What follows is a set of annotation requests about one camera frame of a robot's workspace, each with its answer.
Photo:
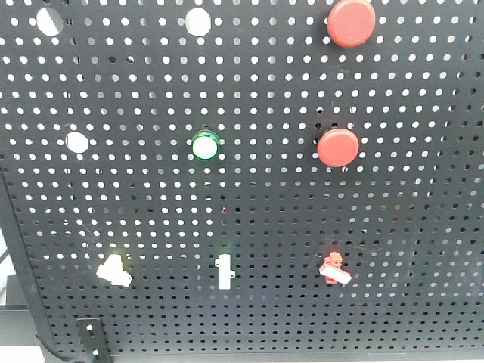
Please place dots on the red round push button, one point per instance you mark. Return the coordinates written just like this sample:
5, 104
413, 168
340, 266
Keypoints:
338, 147
351, 23

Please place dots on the upper red round push button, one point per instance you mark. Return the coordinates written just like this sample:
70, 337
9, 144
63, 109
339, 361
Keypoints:
351, 23

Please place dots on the black box behind pegboard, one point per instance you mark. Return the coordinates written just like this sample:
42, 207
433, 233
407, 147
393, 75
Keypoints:
14, 292

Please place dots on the lower red round push button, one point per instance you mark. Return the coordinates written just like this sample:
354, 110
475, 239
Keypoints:
338, 147

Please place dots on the black perforated pegboard panel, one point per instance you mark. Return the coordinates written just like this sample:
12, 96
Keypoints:
99, 103

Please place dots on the black left pegboard clamp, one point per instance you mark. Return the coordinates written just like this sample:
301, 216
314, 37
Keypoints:
93, 340

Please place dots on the red rocker switch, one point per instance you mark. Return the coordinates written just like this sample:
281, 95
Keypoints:
332, 271

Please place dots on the green ringed white push button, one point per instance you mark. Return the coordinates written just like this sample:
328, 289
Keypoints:
205, 144

